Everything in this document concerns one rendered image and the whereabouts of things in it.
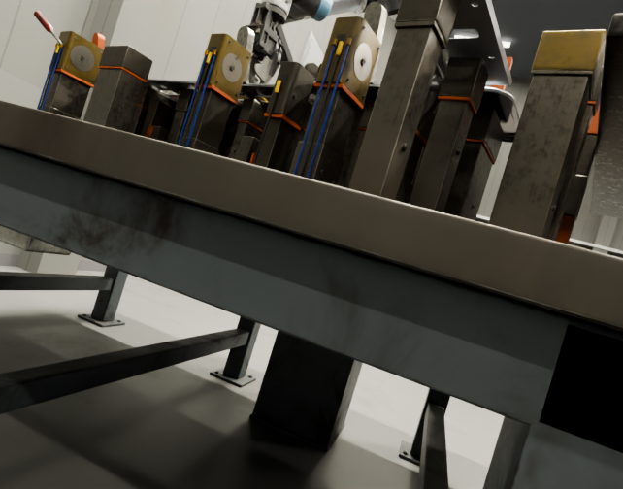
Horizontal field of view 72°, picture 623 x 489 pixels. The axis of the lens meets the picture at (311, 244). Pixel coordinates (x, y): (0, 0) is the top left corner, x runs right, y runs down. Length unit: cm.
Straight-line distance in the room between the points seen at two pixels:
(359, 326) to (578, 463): 17
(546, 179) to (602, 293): 40
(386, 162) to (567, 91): 33
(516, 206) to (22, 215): 61
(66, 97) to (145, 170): 118
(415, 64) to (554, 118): 27
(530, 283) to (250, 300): 21
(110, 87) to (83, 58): 24
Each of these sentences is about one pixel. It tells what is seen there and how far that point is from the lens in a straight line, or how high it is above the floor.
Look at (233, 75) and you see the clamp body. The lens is 105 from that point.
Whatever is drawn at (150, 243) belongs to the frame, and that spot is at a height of 61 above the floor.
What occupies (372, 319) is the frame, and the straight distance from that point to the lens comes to 33.
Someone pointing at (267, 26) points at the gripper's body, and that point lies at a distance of 122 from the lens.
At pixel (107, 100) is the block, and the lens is 134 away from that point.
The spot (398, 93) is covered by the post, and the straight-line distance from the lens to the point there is 51.
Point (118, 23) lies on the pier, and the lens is 332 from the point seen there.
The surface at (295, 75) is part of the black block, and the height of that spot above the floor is 97.
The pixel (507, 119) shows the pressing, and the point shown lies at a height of 100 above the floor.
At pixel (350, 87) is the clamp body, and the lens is 78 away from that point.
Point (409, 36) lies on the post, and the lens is 55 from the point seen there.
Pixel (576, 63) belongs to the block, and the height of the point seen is 101.
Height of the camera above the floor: 65
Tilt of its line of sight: 1 degrees up
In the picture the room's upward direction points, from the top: 17 degrees clockwise
